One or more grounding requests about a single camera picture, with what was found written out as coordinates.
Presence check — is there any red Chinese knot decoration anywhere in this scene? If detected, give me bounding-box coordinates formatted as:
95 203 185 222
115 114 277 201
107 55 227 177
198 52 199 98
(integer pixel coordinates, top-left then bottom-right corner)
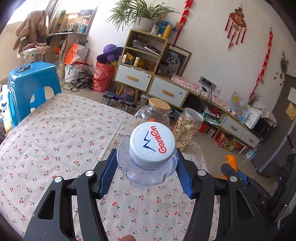
224 5 247 51

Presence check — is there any purple hat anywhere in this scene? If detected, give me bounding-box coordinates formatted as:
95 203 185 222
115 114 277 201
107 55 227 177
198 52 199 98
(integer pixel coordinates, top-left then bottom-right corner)
96 44 123 63

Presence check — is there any potted green plant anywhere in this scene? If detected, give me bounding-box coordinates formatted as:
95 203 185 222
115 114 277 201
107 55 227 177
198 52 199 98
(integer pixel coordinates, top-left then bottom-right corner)
107 1 180 31

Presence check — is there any glass teapot with wooden lid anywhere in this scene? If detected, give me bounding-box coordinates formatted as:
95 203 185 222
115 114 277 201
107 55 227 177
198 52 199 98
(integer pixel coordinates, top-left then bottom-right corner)
132 97 171 128

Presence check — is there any clear jar of seeds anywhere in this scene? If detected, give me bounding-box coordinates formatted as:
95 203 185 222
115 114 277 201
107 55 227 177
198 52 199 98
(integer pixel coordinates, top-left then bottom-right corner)
173 108 204 151

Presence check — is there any red bucket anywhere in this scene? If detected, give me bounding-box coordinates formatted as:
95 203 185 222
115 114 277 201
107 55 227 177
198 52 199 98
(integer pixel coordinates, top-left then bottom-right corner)
93 62 115 92

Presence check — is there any red yellow snack carton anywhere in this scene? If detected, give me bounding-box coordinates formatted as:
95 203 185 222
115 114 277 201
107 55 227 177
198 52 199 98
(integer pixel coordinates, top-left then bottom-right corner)
215 132 248 154

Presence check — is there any framed picture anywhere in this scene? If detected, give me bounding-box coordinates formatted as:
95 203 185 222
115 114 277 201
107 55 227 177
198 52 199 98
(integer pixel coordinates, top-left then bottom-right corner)
156 44 192 79

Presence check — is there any red firecracker string decoration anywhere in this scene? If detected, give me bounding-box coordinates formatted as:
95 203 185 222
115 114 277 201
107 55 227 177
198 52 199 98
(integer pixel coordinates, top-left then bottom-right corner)
249 27 273 101

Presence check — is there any chair with brown clothes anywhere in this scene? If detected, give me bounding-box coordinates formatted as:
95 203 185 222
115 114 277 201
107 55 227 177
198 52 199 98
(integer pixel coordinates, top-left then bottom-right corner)
13 10 49 63

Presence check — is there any clear plastic water bottle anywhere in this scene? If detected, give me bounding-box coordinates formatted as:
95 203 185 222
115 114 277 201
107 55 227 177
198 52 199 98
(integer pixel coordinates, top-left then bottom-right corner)
116 121 178 187

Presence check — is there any colourful map board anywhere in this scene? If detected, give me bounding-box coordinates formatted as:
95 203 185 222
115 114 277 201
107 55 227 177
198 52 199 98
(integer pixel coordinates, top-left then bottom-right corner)
229 91 251 123

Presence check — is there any cherry print tablecloth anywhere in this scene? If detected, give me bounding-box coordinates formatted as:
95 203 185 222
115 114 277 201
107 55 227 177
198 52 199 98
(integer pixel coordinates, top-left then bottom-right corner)
1 94 195 240

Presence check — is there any grey refrigerator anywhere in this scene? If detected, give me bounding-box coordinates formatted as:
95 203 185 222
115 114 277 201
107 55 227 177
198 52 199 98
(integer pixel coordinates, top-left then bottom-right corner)
252 75 295 177

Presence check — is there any operator thumb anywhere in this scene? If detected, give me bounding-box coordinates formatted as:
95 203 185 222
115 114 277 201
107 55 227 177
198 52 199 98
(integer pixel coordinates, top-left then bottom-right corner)
119 235 136 241

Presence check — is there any orange peel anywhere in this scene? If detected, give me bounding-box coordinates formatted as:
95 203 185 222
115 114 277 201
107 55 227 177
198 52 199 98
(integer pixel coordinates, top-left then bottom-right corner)
221 155 238 180

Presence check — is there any long wooden TV cabinet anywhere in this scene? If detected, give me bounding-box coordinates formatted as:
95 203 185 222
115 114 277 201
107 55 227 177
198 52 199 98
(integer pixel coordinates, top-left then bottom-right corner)
114 64 262 149

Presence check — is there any orange white shopping bag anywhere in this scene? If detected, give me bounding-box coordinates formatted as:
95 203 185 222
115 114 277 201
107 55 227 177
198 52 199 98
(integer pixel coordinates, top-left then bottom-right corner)
64 43 89 65

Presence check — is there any microwave oven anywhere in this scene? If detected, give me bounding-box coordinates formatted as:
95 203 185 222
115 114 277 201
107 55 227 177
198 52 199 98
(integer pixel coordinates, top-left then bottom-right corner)
244 106 276 139

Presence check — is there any open wooden shelf unit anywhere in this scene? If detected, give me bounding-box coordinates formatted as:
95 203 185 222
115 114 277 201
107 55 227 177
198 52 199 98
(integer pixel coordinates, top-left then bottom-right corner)
120 29 168 74

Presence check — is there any blue plastic stool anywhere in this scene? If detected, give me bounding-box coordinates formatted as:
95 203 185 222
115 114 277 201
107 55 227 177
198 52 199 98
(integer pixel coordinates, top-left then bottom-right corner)
8 62 62 128

